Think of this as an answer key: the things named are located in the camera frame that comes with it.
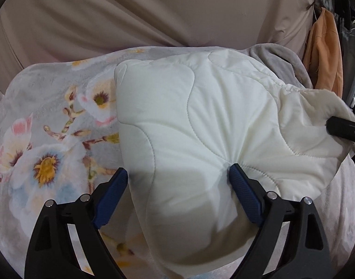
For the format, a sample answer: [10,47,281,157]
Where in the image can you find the beige curtain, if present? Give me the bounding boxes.
[0,0,314,91]

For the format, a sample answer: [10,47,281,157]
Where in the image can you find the cream quilted jacket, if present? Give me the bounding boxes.
[114,49,355,278]

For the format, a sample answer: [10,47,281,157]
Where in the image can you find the orange hanging garment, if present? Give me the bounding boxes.
[303,8,343,98]

